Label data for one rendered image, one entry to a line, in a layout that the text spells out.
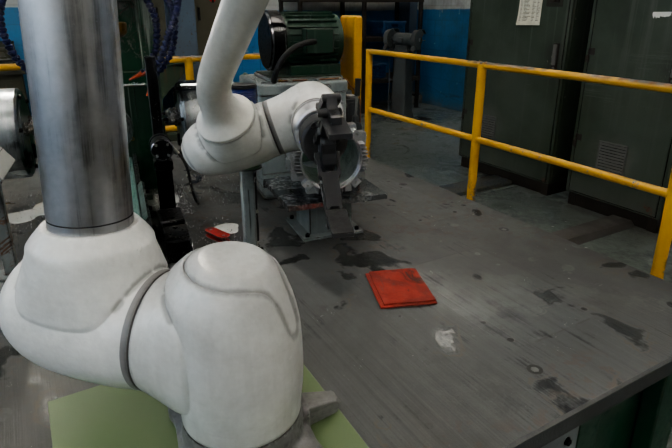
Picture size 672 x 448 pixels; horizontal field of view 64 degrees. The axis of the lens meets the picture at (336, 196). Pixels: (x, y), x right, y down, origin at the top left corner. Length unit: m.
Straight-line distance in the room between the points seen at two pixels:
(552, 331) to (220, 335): 0.70
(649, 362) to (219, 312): 0.77
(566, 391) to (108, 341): 0.68
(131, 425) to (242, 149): 0.45
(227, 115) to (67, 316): 0.39
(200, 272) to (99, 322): 0.14
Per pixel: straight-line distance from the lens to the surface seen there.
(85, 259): 0.68
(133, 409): 0.87
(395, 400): 0.90
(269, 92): 1.64
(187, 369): 0.65
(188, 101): 1.64
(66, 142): 0.67
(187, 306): 0.61
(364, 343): 1.01
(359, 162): 1.37
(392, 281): 1.20
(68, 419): 0.89
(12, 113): 1.65
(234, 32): 0.79
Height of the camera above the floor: 1.37
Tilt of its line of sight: 19 degrees down
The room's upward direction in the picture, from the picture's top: straight up
